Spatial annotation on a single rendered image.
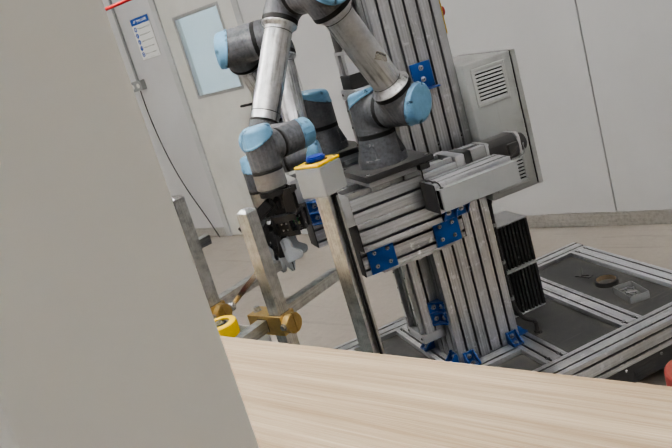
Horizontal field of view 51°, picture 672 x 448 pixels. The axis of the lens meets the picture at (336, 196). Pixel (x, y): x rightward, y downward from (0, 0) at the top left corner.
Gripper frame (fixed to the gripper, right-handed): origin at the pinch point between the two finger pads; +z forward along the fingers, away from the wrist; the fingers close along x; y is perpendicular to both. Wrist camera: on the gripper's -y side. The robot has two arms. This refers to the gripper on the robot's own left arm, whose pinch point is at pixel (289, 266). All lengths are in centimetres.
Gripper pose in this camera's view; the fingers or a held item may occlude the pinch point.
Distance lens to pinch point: 174.8
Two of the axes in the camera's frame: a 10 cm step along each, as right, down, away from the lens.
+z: 2.7, 9.3, 2.3
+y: 9.2, -1.8, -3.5
